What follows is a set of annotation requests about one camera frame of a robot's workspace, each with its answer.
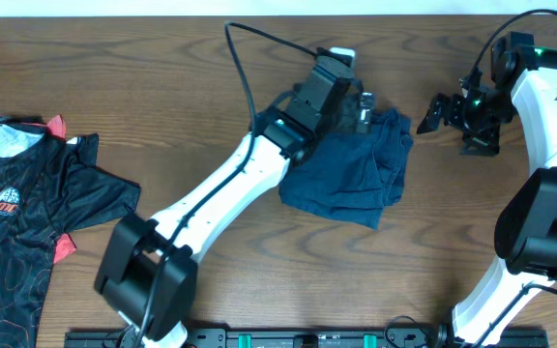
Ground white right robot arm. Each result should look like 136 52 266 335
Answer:
417 32 557 347

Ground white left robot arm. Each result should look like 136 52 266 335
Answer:
94 47 374 347

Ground black orange patterned t-shirt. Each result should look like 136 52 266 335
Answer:
0 117 140 347

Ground dark blue denim shorts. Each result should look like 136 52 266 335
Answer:
278 108 413 230

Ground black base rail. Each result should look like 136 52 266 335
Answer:
63 321 550 348

